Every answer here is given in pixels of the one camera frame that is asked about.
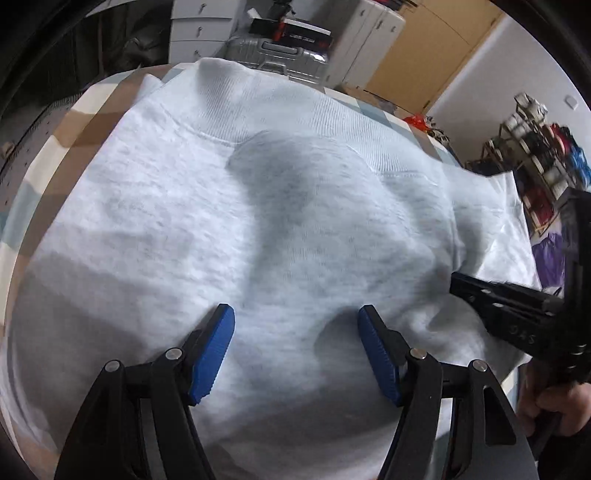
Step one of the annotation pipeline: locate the light grey sweatshirt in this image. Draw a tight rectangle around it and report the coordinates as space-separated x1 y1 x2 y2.
9 58 541 480

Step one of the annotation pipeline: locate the black shoe box red label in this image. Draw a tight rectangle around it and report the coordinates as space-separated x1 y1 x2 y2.
249 16 334 51

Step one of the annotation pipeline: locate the white drawer desk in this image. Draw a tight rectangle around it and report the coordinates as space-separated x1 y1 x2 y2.
170 0 250 63

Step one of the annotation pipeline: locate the pile of loose shoes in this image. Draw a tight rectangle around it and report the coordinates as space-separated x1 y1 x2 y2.
425 117 462 160

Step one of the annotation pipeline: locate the purple plastic bag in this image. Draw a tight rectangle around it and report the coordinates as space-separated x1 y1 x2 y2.
531 232 566 289

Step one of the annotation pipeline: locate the small silver suitcase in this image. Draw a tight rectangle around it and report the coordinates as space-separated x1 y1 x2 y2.
225 37 329 86

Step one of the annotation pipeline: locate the wooden shoe rack with shoes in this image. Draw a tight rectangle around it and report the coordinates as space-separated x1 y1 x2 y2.
501 92 591 227

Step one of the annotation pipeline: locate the black perforated panel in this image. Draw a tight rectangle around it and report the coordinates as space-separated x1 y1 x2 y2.
0 108 70 204

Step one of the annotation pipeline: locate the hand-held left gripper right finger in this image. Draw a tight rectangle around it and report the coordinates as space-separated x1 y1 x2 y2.
358 305 541 480

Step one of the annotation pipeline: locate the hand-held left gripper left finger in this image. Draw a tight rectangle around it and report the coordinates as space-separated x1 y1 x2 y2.
54 303 236 480

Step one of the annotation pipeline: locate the plaid bedsheet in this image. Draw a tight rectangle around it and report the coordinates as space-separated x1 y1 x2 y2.
0 65 546 480

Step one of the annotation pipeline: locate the black bag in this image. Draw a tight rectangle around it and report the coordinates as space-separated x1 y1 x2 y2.
111 14 172 77

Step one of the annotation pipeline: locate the person's right hand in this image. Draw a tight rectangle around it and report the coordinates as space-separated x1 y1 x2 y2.
519 357 591 437

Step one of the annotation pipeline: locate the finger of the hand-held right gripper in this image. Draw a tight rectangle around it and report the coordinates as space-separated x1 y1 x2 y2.
449 271 565 319

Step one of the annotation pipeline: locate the wooden door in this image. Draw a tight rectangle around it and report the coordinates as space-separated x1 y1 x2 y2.
365 0 506 112

